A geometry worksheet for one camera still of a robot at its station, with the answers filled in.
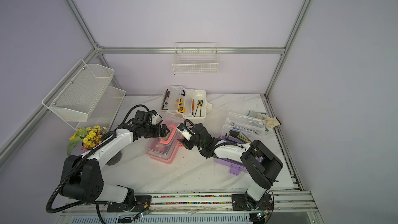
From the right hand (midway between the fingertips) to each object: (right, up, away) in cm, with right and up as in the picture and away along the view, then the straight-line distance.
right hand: (184, 135), depth 87 cm
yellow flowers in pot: (-41, +2, -20) cm, 46 cm away
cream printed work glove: (+56, +7, +15) cm, 58 cm away
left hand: (-13, +1, +1) cm, 13 cm away
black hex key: (-3, +27, +24) cm, 36 cm away
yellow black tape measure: (-4, +15, +13) cm, 21 cm away
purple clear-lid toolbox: (+33, +4, +3) cm, 33 cm away
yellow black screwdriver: (+9, +17, +25) cm, 31 cm away
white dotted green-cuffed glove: (+44, +11, +14) cm, 47 cm away
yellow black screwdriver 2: (+7, +18, +27) cm, 33 cm away
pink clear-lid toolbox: (-11, -7, -3) cm, 13 cm away
